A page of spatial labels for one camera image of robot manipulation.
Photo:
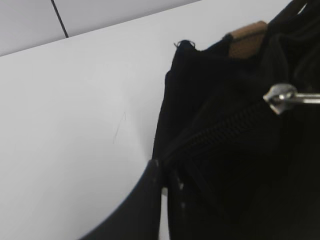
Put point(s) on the black tote bag tan handles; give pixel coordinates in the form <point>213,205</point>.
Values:
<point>257,174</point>

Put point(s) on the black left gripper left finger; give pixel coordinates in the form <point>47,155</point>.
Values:
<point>138,216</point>

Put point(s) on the silver metal zipper pull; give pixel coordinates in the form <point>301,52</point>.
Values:
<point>282,97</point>

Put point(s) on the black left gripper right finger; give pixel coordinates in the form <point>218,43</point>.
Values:
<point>182,207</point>

